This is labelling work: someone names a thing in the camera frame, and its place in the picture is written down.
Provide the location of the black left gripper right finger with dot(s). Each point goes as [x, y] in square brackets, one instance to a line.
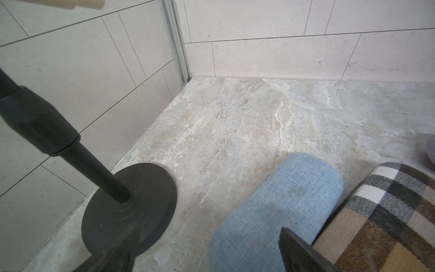
[298, 256]

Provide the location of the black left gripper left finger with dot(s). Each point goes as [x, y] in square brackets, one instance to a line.
[119, 257]

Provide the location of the light blue glasses case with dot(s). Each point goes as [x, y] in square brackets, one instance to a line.
[300, 195]

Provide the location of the plaid glasses case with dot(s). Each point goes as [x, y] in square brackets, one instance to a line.
[387, 224]

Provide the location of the black microphone stand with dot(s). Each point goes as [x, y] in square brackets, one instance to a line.
[144, 194]

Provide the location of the purple case near wall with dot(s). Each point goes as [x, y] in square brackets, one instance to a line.
[431, 149]

